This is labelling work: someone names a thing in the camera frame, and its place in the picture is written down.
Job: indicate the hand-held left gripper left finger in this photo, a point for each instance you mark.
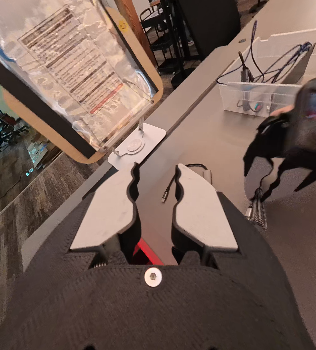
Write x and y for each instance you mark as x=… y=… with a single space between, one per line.
x=108 y=210

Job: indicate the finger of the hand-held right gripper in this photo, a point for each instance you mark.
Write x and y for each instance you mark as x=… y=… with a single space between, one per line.
x=259 y=150
x=297 y=165

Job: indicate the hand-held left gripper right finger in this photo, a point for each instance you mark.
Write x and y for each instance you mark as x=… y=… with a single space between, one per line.
x=201 y=213

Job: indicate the clear plastic bin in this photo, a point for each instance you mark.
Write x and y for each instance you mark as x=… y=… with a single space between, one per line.
x=256 y=95

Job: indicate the red plastic bin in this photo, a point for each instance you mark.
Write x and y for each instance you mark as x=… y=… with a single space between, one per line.
x=147 y=251

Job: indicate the white tablet stand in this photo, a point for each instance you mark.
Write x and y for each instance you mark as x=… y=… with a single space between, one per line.
x=152 y=134

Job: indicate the black pole stand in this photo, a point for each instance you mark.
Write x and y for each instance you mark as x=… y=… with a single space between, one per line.
x=181 y=78

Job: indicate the black utility cart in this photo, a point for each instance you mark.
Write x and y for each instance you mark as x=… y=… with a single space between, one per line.
x=163 y=41

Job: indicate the wood-framed instruction board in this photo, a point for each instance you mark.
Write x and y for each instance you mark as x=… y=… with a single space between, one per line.
x=65 y=54

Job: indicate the wooden post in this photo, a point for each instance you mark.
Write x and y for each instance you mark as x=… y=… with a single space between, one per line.
x=136 y=24

